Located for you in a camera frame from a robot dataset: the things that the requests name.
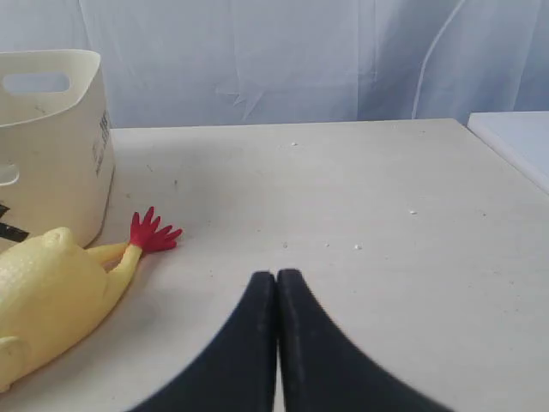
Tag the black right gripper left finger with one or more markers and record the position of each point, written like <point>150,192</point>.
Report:
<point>237,370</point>

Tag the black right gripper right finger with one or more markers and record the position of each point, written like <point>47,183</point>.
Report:
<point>322,370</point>

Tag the whole yellow rubber chicken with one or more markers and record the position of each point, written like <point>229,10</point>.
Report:
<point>55,293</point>

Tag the cream bin marked X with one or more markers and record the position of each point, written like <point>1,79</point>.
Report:
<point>57,158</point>

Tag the white side table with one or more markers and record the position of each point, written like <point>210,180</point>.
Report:
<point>521,138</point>

